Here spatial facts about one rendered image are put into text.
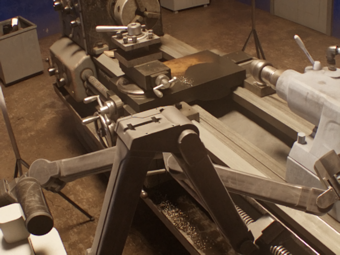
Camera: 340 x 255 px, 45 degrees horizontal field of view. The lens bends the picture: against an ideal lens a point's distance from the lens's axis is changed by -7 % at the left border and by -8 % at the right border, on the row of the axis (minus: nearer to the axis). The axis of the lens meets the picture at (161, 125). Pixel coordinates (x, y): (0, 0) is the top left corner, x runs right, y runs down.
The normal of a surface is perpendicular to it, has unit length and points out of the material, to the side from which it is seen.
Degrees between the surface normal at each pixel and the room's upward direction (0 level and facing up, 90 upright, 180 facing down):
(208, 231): 0
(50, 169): 41
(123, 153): 67
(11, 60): 90
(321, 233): 36
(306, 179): 90
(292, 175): 90
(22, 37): 90
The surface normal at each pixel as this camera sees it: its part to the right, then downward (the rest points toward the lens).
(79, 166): -0.22, -0.26
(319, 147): -0.83, -0.06
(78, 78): 0.49, 0.42
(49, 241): -0.09, -0.85
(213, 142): -0.58, -0.51
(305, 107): -0.87, 0.30
